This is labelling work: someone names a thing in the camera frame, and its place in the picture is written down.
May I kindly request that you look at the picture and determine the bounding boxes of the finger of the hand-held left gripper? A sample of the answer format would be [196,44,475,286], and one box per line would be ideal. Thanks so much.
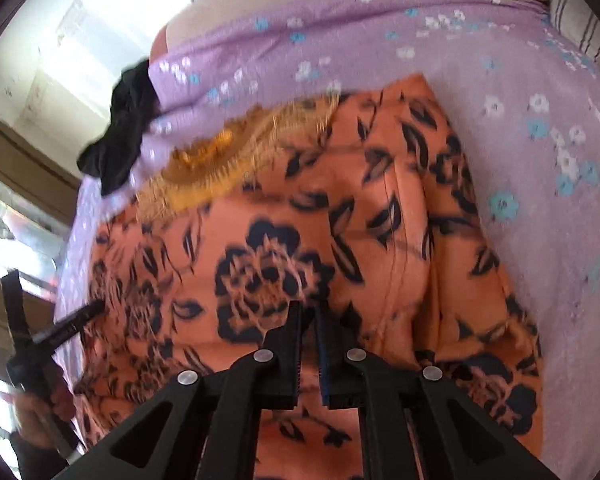
[36,300,106,347]

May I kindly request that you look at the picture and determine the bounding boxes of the person's left hand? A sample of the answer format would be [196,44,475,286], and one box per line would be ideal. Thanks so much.
[11,385,78,456]

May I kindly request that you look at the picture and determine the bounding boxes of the black garment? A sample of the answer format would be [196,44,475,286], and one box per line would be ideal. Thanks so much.
[76,59,156,196]

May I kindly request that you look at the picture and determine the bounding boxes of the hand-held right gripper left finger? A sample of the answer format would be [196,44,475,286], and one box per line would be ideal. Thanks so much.
[50,301,304,480]

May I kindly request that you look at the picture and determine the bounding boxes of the pink mattress cover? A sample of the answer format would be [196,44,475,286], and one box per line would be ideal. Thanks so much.
[150,0,496,61]

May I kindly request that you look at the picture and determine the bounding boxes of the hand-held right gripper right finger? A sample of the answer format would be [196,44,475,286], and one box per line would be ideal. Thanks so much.
[315,306,561,480]

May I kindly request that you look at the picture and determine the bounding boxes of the striped pillow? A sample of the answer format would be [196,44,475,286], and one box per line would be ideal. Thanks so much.
[547,0,600,76]

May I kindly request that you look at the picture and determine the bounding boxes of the orange floral garment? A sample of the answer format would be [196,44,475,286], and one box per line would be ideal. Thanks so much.
[72,74,543,480]

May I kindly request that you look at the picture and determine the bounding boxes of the purple floral bedsheet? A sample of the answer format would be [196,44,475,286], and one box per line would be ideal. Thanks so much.
[55,0,600,480]

